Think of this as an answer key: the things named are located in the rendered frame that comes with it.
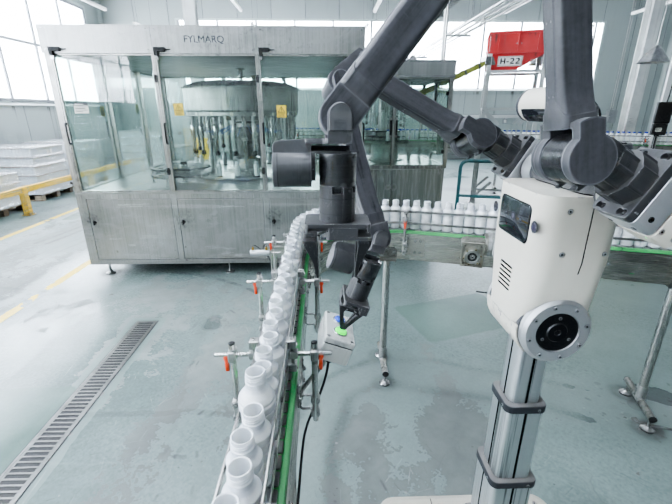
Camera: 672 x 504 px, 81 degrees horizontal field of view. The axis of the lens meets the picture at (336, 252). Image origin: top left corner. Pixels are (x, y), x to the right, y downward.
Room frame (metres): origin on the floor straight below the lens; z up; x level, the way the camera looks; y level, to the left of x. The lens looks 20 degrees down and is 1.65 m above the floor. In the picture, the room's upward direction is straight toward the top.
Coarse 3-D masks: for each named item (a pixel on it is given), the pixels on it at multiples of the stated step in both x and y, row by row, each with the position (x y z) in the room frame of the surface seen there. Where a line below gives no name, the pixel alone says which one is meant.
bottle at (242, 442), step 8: (232, 432) 0.50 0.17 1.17; (240, 432) 0.51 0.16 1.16; (248, 432) 0.51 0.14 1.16; (232, 440) 0.49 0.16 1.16; (240, 440) 0.51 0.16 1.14; (248, 440) 0.51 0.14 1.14; (232, 448) 0.48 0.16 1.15; (240, 448) 0.48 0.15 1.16; (248, 448) 0.48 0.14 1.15; (256, 448) 0.50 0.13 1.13; (232, 456) 0.48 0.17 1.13; (248, 456) 0.48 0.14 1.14; (256, 456) 0.49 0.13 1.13; (256, 464) 0.48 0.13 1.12; (256, 472) 0.48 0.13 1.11
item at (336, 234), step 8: (328, 232) 0.58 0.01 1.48; (336, 232) 0.58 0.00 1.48; (344, 232) 0.58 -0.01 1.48; (352, 232) 0.58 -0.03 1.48; (360, 232) 0.61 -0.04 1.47; (336, 240) 0.58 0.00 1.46; (344, 240) 0.58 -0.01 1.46; (352, 240) 0.58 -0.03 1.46; (360, 240) 0.58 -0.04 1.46; (368, 240) 0.58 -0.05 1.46; (360, 248) 0.58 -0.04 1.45; (368, 248) 0.58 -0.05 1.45; (360, 256) 0.59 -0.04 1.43
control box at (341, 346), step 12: (324, 324) 0.93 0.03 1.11; (336, 324) 0.93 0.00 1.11; (324, 336) 0.87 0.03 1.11; (336, 336) 0.87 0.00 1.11; (348, 336) 0.89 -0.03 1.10; (324, 348) 0.86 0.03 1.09; (336, 348) 0.86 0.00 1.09; (348, 348) 0.86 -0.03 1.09; (324, 360) 0.92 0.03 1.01; (336, 360) 0.86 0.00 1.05; (300, 384) 0.93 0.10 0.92; (324, 384) 0.89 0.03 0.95; (300, 396) 0.90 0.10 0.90; (300, 456) 0.78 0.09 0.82; (300, 468) 0.74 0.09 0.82; (300, 480) 0.71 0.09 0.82
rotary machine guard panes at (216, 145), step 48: (96, 96) 3.87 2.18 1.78; (144, 96) 3.88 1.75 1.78; (192, 96) 3.89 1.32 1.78; (240, 96) 3.91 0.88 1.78; (288, 96) 3.92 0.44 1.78; (96, 144) 3.86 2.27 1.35; (144, 144) 3.88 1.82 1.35; (192, 144) 3.89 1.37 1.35; (240, 144) 3.91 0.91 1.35; (336, 144) 3.94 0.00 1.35
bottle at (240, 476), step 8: (240, 456) 0.45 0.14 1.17; (232, 464) 0.45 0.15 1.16; (240, 464) 0.45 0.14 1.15; (248, 464) 0.45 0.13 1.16; (232, 472) 0.44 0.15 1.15; (240, 472) 0.45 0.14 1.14; (248, 472) 0.43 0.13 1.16; (232, 480) 0.42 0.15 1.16; (240, 480) 0.42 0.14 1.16; (248, 480) 0.42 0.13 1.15; (256, 480) 0.45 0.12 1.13; (224, 488) 0.43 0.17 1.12; (232, 488) 0.42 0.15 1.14; (240, 488) 0.42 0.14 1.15; (248, 488) 0.42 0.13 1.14; (256, 488) 0.43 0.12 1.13; (240, 496) 0.42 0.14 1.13; (248, 496) 0.42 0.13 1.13; (256, 496) 0.42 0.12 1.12
